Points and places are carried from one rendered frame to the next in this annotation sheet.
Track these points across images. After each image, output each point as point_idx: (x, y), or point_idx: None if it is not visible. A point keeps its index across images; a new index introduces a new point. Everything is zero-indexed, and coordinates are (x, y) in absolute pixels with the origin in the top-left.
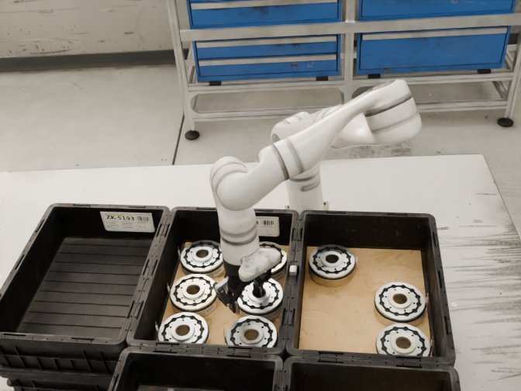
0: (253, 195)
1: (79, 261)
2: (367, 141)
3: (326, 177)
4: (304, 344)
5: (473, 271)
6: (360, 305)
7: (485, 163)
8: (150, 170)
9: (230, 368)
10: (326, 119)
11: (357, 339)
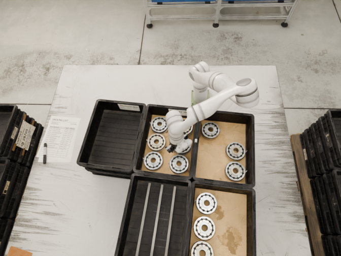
0: (183, 130)
1: (110, 121)
2: (233, 100)
3: None
4: (198, 165)
5: (264, 126)
6: (219, 149)
7: (276, 70)
8: (135, 67)
9: (171, 181)
10: (217, 98)
11: (218, 164)
